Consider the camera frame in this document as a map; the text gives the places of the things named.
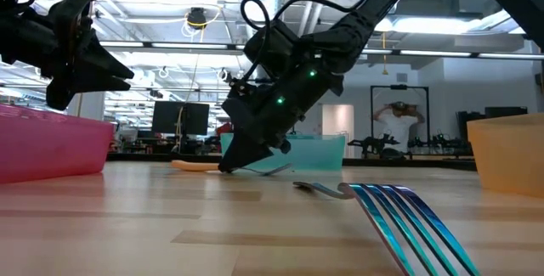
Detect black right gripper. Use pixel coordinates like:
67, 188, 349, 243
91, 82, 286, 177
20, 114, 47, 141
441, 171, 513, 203
217, 61, 344, 174

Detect orange handled silver fork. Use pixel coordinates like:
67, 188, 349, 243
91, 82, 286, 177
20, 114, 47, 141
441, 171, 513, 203
171, 159, 293, 177

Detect iridescent blue fork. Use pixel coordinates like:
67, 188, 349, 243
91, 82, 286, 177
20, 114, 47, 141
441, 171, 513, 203
292, 181, 481, 276

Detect orange translucent plastic bin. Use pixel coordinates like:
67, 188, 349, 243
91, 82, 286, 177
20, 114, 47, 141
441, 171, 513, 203
466, 112, 544, 200

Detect person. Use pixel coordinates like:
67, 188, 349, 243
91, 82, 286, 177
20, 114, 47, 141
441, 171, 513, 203
372, 100, 426, 154

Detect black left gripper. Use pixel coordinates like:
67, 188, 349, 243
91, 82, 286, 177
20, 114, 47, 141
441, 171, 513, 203
45, 0, 135, 111

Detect black computer monitor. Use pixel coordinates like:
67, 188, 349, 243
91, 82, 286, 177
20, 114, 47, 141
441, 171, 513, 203
150, 100, 211, 137

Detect black frame stand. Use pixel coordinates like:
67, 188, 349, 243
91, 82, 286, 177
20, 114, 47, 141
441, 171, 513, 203
369, 83, 431, 159

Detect black hanging camera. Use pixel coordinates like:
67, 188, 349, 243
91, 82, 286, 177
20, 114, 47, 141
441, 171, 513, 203
185, 6, 208, 31

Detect black beam with light strips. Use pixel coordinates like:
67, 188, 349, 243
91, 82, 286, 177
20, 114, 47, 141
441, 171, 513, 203
98, 40, 544, 61

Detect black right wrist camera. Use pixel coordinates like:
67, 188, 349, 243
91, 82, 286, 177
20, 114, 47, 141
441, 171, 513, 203
228, 78, 256, 101

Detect red bag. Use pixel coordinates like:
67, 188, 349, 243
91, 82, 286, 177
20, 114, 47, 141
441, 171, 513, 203
214, 121, 234, 137

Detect teal translucent plastic bin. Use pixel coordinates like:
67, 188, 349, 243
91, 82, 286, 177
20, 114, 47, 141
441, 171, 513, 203
219, 132, 346, 172

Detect black background monitors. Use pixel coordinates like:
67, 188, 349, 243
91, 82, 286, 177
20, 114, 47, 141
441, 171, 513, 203
456, 105, 529, 155

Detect red translucent plastic bin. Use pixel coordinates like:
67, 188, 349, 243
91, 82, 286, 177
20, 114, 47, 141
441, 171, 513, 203
0, 104, 115, 185

